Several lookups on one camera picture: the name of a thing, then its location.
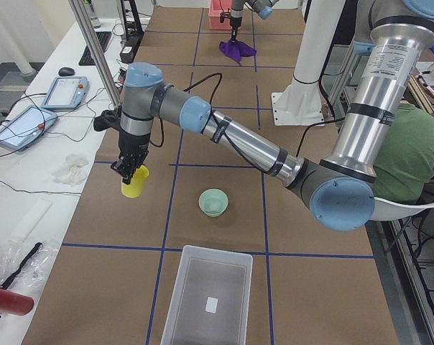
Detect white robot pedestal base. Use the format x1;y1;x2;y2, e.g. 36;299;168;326
272;0;346;126

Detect yellow plastic cup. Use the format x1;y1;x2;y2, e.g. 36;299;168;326
121;165;149;198

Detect teach pendant far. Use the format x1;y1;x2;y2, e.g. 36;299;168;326
41;76;89;111

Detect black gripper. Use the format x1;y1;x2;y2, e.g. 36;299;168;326
230;9;242;44
111;131;150;185

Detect black keyboard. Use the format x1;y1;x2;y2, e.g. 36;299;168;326
78;31;113;66

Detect crumpled white tissue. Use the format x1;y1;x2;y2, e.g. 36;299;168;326
52;154;88;185

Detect black strap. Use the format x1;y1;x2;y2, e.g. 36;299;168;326
1;241;43;290

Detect translucent plastic box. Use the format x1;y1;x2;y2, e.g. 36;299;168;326
161;245;253;344

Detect clear plastic bag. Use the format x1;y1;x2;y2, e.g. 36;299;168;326
0;241;60;292

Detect red cylinder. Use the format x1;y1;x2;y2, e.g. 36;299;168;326
0;288;34;316

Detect black power adapter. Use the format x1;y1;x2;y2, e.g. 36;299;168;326
119;46;134;64

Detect white chair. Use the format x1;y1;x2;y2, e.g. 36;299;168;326
370;197;434;221

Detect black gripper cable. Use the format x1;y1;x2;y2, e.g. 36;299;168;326
148;72;272;170

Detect teach pendant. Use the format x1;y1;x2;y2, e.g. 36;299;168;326
41;76;89;111
0;106;57;151

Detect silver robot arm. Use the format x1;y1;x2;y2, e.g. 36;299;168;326
229;0;278;42
112;1;434;231

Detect aluminium frame post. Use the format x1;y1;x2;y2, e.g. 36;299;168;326
68;0;121;110

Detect teach pendant near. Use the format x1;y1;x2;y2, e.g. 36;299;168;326
0;106;57;151

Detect person in green shirt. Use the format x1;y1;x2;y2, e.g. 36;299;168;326
372;101;434;204

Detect pink plastic bin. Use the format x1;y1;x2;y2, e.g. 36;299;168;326
208;0;232;30

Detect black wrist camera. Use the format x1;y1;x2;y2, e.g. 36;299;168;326
93;110;121;132

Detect green ceramic bowl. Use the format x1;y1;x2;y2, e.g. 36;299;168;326
198;188;228;217

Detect black computer mouse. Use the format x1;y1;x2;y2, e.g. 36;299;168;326
58;67;75;77

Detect white flat strip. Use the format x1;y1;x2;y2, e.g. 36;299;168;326
9;198;52;243

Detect purple cloth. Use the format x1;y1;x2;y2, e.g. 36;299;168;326
218;40;257;65

